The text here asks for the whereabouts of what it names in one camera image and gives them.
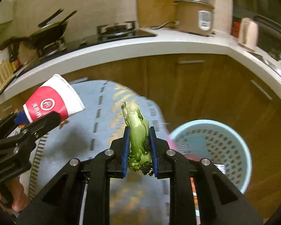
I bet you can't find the red white paper cup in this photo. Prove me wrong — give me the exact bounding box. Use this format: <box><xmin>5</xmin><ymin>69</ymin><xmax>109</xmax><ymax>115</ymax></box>
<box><xmin>23</xmin><ymin>74</ymin><xmax>85</xmax><ymax>123</ymax></box>

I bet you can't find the green leafy vegetable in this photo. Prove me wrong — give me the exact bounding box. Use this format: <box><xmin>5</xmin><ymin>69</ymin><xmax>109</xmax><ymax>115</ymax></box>
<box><xmin>121</xmin><ymin>102</ymin><xmax>154</xmax><ymax>176</ymax></box>

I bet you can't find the light blue perforated trash basket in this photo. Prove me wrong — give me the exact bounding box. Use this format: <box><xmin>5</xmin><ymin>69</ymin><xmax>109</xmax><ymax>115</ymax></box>
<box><xmin>170</xmin><ymin>119</ymin><xmax>252</xmax><ymax>193</ymax></box>

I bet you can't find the person's hand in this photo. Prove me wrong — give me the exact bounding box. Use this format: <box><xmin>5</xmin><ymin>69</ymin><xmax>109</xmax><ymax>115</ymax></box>
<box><xmin>0</xmin><ymin>176</ymin><xmax>30</xmax><ymax>212</ymax></box>

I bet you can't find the woven beige basket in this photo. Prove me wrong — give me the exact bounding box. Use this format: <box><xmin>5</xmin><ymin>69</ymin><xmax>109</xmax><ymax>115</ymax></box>
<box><xmin>0</xmin><ymin>60</ymin><xmax>14</xmax><ymax>89</ymax></box>

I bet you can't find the black wok pan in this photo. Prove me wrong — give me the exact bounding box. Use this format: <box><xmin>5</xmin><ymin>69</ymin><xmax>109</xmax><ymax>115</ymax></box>
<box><xmin>26</xmin><ymin>9</ymin><xmax>77</xmax><ymax>50</ymax></box>

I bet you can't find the black gas stove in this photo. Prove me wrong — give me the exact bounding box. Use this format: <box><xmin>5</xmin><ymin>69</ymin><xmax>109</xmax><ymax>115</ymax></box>
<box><xmin>0</xmin><ymin>21</ymin><xmax>157</xmax><ymax>95</ymax></box>

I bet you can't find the wooden cutting board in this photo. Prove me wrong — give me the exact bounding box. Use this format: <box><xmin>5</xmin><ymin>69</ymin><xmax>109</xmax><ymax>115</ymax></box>
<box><xmin>136</xmin><ymin>0</ymin><xmax>175</xmax><ymax>27</ymax></box>

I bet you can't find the white electric kettle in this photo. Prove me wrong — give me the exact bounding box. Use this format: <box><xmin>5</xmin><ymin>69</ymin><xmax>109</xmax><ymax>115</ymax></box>
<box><xmin>238</xmin><ymin>17</ymin><xmax>258</xmax><ymax>52</ymax></box>

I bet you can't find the beige rice cooker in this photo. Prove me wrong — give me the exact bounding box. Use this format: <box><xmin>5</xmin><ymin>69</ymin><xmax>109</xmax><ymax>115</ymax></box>
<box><xmin>174</xmin><ymin>0</ymin><xmax>214</xmax><ymax>36</ymax></box>

